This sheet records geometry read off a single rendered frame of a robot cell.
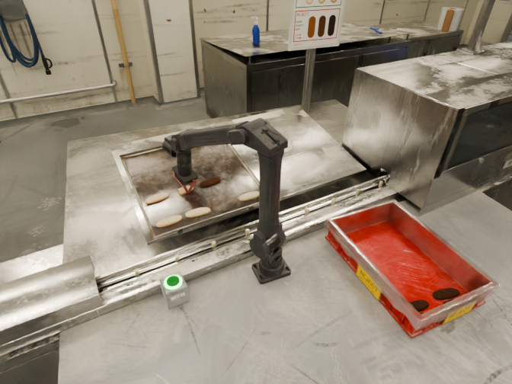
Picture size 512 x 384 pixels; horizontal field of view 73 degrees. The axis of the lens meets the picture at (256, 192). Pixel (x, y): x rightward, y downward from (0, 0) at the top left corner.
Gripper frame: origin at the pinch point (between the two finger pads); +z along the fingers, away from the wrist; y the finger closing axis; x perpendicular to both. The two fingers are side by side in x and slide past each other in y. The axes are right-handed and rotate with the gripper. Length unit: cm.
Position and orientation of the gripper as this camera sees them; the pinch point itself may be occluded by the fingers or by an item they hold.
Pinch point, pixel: (186, 188)
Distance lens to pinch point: 146.4
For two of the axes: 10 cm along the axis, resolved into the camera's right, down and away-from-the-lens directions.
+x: -7.9, 3.8, -4.8
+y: -6.0, -6.0, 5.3
